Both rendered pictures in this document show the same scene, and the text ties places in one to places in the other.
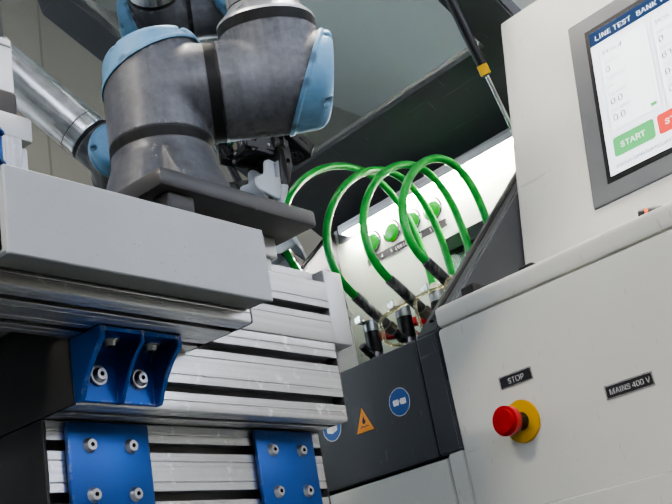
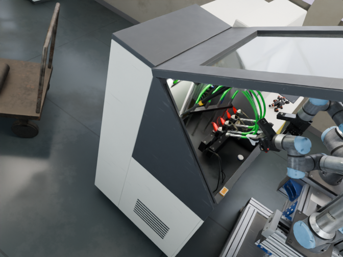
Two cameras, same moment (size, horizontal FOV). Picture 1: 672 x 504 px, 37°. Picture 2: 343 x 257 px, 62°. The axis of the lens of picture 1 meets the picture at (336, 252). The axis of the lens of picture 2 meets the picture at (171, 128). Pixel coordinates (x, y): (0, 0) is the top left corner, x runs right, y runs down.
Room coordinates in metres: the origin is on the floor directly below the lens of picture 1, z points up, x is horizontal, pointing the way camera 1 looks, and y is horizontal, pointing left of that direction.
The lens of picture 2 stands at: (2.39, 1.03, 2.27)
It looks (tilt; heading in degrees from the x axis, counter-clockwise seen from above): 47 degrees down; 250
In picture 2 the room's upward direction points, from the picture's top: 22 degrees clockwise
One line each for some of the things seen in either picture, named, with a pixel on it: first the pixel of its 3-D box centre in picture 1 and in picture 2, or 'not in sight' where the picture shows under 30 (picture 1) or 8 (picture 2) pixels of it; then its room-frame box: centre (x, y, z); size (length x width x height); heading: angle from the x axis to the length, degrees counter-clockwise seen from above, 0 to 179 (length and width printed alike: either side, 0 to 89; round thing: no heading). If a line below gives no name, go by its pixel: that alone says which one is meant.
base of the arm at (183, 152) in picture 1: (166, 188); (334, 170); (1.00, 0.17, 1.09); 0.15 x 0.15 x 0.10
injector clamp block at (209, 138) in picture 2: not in sight; (218, 139); (1.64, -0.12, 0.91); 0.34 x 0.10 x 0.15; 47
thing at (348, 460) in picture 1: (288, 453); (236, 176); (1.55, 0.13, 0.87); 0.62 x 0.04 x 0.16; 47
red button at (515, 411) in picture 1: (512, 421); not in sight; (1.21, -0.17, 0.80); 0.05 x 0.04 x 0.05; 47
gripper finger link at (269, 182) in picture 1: (268, 187); not in sight; (1.40, 0.08, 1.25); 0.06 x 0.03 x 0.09; 137
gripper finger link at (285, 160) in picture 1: (277, 161); not in sight; (1.41, 0.06, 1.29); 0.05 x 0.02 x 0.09; 47
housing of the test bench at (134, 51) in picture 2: not in sight; (179, 101); (1.81, -0.61, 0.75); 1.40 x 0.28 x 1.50; 47
